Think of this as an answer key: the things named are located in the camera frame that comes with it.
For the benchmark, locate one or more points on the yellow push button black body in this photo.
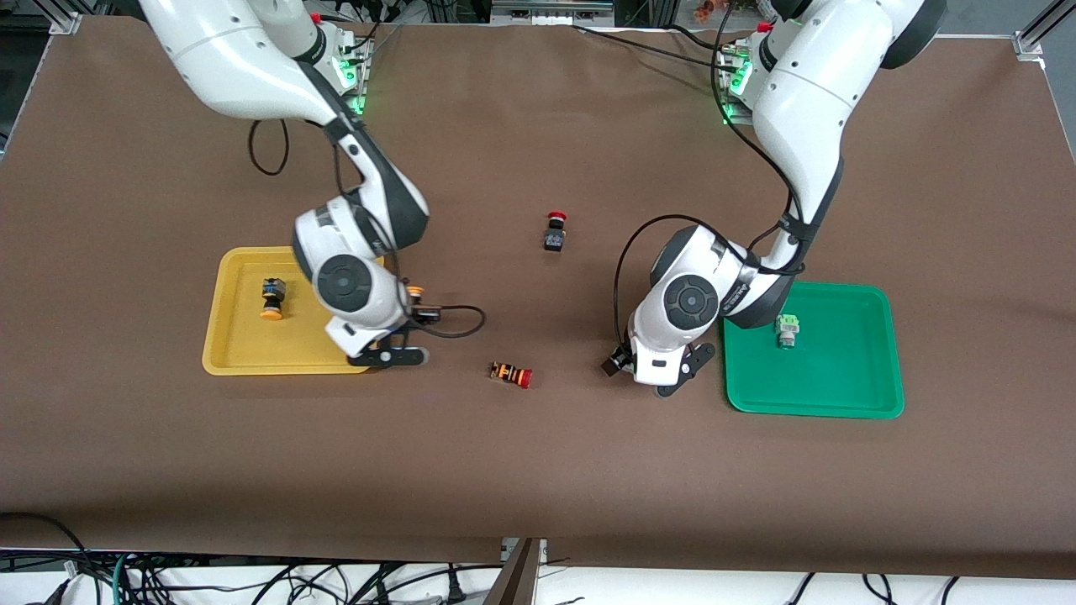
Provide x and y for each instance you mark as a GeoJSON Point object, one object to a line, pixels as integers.
{"type": "Point", "coordinates": [414, 292]}
{"type": "Point", "coordinates": [272, 296]}

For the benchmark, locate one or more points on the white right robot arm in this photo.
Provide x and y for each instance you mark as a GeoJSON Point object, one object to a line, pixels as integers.
{"type": "Point", "coordinates": [235, 59]}

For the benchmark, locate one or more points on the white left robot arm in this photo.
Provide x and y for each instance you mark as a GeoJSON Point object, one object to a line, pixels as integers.
{"type": "Point", "coordinates": [807, 101]}

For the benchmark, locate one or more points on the red button orange striped body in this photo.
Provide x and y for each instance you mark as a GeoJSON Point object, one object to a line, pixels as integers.
{"type": "Point", "coordinates": [511, 375]}

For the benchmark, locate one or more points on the brown table cover mat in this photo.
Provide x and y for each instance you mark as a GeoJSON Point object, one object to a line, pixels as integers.
{"type": "Point", "coordinates": [538, 470]}

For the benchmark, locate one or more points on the red mushroom button black body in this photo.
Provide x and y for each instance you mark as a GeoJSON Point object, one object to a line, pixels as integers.
{"type": "Point", "coordinates": [554, 239]}

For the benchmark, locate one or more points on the yellow plastic tray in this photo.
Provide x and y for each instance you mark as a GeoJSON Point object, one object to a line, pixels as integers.
{"type": "Point", "coordinates": [244, 344]}

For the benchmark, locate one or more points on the green plastic tray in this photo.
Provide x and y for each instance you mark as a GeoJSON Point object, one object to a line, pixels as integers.
{"type": "Point", "coordinates": [824, 378]}

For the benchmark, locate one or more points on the brown table leg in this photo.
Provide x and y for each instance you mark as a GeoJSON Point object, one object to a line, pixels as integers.
{"type": "Point", "coordinates": [517, 584]}

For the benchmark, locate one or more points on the orange background object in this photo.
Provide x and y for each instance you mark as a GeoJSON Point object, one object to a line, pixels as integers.
{"type": "Point", "coordinates": [710, 8]}

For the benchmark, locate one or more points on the white table bracket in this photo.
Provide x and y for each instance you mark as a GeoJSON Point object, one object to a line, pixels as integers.
{"type": "Point", "coordinates": [508, 546]}

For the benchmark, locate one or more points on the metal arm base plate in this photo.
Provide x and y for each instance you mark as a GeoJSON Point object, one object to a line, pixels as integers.
{"type": "Point", "coordinates": [733, 101]}
{"type": "Point", "coordinates": [360, 84]}

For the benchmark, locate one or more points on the silver aluminium rail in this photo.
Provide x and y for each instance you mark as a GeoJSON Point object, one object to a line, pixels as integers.
{"type": "Point", "coordinates": [551, 10]}

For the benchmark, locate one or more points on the aluminium corner bracket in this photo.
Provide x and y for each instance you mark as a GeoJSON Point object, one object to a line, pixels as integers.
{"type": "Point", "coordinates": [63, 23]}

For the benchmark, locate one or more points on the aluminium frame profile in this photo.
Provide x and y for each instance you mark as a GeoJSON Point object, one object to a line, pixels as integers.
{"type": "Point", "coordinates": [1038, 32]}

